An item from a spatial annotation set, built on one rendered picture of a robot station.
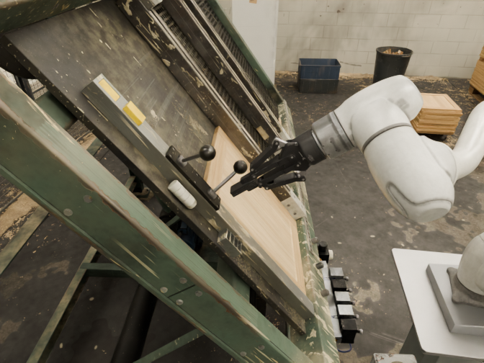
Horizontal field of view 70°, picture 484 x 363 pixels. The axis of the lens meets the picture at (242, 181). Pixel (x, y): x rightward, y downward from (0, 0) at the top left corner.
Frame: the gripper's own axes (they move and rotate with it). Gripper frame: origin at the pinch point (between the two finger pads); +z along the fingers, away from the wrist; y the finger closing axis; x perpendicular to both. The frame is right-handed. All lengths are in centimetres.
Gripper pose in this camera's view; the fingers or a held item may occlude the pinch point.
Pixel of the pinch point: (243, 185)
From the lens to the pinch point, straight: 83.0
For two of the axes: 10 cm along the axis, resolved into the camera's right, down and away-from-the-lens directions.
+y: 5.8, 6.9, 4.4
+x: 0.4, -5.6, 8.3
